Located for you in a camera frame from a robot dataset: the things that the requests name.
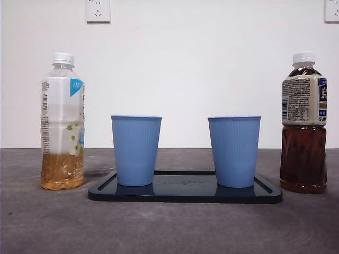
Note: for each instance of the blue ribbed plastic cup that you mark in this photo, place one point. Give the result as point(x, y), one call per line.
point(234, 150)
point(135, 150)

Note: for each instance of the dark oolong tea bottle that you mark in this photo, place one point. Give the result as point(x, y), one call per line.
point(303, 153)

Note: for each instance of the clear jasmine tea bottle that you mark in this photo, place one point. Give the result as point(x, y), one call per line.
point(59, 105)

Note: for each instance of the white wall socket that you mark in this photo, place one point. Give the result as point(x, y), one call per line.
point(98, 10)
point(332, 10)

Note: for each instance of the dark blue rectangular tray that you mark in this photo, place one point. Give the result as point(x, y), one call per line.
point(185, 194)

